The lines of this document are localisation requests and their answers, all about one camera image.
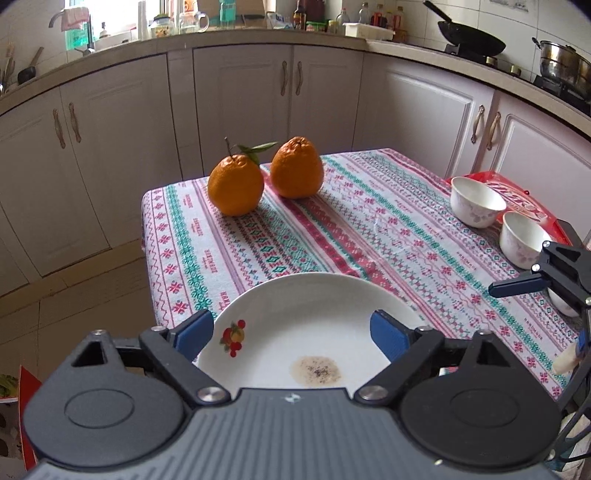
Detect small black saucepan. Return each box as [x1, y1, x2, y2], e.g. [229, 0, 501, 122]
[17, 46, 45, 86]

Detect white kitchen cabinets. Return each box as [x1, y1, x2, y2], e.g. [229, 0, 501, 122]
[0, 44, 591, 296]

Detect red snack box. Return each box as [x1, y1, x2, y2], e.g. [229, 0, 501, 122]
[443, 171, 574, 245]

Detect person's right hand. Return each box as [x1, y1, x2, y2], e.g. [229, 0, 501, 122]
[553, 342, 584, 374]

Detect orange with green leaves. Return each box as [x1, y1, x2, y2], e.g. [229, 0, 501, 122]
[207, 137, 280, 217]

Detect patterned tablecloth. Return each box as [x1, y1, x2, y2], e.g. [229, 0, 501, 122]
[140, 148, 591, 416]

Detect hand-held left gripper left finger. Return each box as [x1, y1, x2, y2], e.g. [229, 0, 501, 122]
[69, 308, 232, 408]

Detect black wok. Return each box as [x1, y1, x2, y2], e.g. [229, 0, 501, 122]
[422, 0, 508, 58]

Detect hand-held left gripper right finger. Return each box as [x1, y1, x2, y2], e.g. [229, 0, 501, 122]
[353, 309, 520, 409]

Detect light kitchen countertop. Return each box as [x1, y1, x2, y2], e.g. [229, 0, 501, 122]
[0, 33, 591, 116]

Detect white plastic tray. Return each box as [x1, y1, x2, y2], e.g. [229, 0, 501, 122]
[342, 22, 396, 42]

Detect leafless bumpy orange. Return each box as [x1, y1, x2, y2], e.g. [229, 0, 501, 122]
[270, 136, 324, 200]

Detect brown condiment bottle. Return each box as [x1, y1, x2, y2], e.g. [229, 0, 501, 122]
[392, 7, 410, 44]

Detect wooden cutting board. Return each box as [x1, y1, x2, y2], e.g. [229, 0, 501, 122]
[198, 0, 269, 22]

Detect crumpled clear plastic bag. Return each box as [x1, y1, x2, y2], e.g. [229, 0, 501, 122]
[265, 11, 294, 31]

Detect steel stockpot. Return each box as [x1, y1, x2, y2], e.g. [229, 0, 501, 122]
[532, 38, 591, 89]

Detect glass pitcher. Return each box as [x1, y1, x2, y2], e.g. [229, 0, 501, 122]
[178, 11, 210, 34]

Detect chrome faucet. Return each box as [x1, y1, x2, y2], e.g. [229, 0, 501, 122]
[48, 7, 96, 57]

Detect pink cloth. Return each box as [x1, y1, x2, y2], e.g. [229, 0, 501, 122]
[62, 7, 89, 31]

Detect white plate with fruit print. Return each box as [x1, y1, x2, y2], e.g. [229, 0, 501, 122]
[193, 272, 426, 400]

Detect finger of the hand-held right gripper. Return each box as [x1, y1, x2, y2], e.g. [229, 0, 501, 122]
[488, 272, 555, 299]
[531, 219, 591, 319]

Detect green dish soap bottle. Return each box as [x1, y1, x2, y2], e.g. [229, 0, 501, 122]
[65, 25, 91, 52]

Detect utensil holder with utensils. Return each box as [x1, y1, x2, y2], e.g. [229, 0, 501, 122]
[0, 44, 17, 94]

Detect gas stove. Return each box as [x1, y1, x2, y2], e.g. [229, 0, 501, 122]
[445, 44, 591, 103]

